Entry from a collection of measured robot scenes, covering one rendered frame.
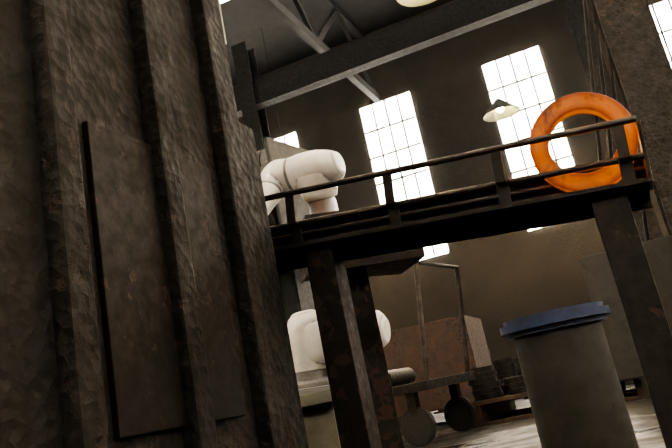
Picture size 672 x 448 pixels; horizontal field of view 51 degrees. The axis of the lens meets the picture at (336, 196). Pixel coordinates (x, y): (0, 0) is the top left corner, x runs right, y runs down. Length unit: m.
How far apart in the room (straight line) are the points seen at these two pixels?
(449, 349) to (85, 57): 4.57
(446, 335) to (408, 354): 0.32
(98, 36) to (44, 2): 0.14
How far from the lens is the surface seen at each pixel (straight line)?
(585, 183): 1.31
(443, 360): 5.42
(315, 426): 2.58
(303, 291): 7.36
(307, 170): 2.49
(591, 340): 2.12
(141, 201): 1.06
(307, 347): 2.60
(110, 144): 1.05
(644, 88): 4.25
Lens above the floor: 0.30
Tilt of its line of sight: 16 degrees up
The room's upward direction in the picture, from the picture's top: 12 degrees counter-clockwise
